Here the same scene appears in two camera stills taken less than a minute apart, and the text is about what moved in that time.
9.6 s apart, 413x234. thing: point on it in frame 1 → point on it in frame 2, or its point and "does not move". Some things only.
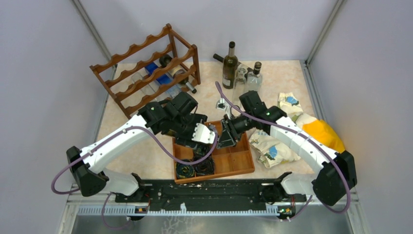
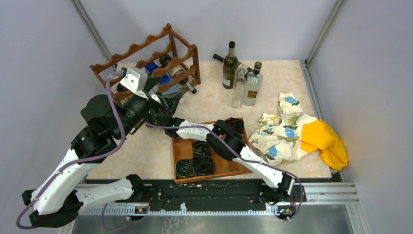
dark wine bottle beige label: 164,59 does not move
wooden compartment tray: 229,161 does not move
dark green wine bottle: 202,150 → 121,88
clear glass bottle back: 239,86 does not move
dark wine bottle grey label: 230,64 does not move
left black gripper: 182,140 → 168,104
